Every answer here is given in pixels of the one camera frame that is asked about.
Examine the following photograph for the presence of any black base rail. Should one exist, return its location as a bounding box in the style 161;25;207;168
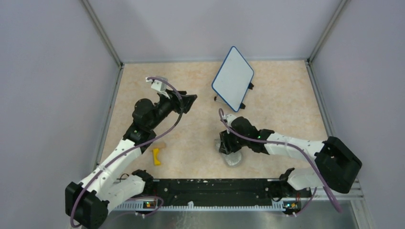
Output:
135;178;312;207

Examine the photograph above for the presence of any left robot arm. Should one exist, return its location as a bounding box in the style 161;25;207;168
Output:
65;89;197;229

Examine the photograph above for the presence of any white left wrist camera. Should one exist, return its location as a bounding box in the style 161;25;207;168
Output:
146;76;167;93

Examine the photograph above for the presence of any grey oval whiteboard eraser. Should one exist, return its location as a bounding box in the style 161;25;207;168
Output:
214;139;243;167

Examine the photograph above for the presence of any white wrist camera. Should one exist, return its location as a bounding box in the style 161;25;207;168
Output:
220;114;237;126
146;76;167;93

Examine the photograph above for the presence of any blue-framed small whiteboard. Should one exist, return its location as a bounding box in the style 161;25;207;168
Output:
211;46;255;112

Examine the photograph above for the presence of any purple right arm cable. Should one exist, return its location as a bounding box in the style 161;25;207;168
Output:
218;108;343;214

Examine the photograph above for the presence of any aluminium corner post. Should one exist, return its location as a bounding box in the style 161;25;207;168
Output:
80;0;124;69
307;0;351;65

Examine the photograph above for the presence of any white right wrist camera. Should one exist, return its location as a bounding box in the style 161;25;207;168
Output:
220;114;237;126

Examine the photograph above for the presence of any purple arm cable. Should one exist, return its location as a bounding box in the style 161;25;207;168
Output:
218;108;343;214
69;76;184;228

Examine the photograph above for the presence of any tan wooden block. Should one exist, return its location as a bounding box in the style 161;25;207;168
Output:
150;142;166;149

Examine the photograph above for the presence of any left aluminium corner post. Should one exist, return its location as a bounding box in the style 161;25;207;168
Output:
80;0;124;69

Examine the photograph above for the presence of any white slotted cable duct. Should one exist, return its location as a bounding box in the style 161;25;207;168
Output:
114;200;286;212

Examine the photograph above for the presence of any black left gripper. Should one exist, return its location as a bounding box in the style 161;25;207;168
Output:
149;88;197;130

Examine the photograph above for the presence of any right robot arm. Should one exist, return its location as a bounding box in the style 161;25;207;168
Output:
214;109;362;197

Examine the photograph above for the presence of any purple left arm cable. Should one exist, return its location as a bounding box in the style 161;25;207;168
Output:
69;76;184;228

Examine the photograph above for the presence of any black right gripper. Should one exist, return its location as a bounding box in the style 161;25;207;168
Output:
219;127;249;155

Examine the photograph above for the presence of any yellow toy block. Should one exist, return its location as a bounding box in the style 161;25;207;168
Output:
152;148;161;166

